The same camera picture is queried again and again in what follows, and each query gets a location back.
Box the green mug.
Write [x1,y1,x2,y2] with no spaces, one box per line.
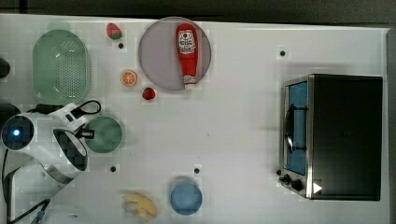
[85,116,122,154]

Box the red ketchup bottle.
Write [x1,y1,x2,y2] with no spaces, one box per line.
[176,23,199,90]

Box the toy strawberry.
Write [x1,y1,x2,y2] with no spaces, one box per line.
[106,23,122,40]

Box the green perforated colander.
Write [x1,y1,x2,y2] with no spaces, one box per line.
[33,30,92,105]

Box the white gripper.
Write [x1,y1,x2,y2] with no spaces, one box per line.
[52,103,94,139]

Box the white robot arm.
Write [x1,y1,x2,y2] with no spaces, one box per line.
[1,103,88,224]

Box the black cylinder upper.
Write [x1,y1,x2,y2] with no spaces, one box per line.
[0,59,10,78]

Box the black cylinder lower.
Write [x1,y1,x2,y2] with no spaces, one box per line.
[0,104,21,122]

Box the small red toy fruit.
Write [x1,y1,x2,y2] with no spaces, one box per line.
[142,87,156,101]

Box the black toaster oven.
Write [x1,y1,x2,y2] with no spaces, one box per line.
[276,74,383,202]

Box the black cylinder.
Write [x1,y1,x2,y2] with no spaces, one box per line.
[0,104,21,122]
[0,59,10,78]

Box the pink round plate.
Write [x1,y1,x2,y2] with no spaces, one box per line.
[138,17,211,91]

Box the toy orange slice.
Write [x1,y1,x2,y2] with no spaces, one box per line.
[120,71,137,87]

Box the toy banana bunch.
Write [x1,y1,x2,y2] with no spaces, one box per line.
[122,193,158,222]

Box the blue bowl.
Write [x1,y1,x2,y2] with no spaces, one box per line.
[170,181,203,216]

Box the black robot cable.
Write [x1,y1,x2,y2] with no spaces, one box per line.
[27,100,103,119]

